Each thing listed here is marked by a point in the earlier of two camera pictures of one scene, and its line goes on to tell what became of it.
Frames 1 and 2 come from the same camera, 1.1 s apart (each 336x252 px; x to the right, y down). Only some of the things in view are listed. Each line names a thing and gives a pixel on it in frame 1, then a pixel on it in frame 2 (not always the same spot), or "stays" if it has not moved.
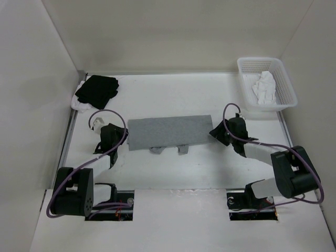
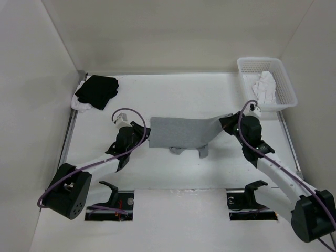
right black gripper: (215, 132) to (227, 122)
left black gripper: (121, 132) to (138, 130)
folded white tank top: (75, 104) stays
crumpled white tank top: (265, 88) stays
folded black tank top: (97, 91) stays
